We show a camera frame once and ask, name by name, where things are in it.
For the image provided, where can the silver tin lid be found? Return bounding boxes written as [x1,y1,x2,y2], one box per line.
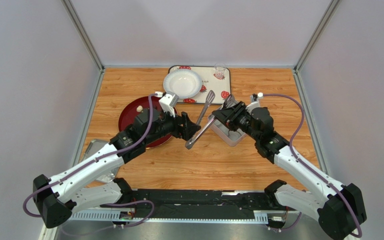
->
[78,139,121,185]

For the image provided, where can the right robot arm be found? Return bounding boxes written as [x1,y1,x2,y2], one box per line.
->
[212,102,367,240]

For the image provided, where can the white chocolate piece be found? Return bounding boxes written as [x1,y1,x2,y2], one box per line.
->
[136,105,144,113]

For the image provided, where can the red round tray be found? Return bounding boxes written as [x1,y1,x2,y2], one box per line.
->
[118,96,173,149]

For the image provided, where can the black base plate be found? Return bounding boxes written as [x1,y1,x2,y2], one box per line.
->
[117,189,287,220]

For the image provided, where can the small clear glass cup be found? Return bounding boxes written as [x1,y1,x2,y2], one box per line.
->
[214,63,226,80]

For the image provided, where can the pink chocolate tin box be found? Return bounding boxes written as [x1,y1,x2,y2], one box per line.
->
[210,119,247,147]

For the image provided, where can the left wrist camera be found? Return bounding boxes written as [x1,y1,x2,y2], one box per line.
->
[154,91,179,117]

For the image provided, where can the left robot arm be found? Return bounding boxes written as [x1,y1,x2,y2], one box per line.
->
[32,108,201,229]

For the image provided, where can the metal serving tongs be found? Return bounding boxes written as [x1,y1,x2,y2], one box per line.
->
[184,89,238,150]

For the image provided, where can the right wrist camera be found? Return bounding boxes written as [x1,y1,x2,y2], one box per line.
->
[246,92,264,114]

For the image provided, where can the aluminium frame rail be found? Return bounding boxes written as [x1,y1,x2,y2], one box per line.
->
[38,186,349,240]

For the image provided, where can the white paper plate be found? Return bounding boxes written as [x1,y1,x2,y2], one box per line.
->
[162,69,203,99]

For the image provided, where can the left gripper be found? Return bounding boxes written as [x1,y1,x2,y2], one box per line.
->
[144,106,201,146]

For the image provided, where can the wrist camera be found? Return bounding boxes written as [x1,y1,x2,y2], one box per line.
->
[154,91,179,117]
[246,92,264,114]

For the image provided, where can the strawberry pattern tray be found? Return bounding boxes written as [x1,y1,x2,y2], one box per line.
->
[168,65,232,105]

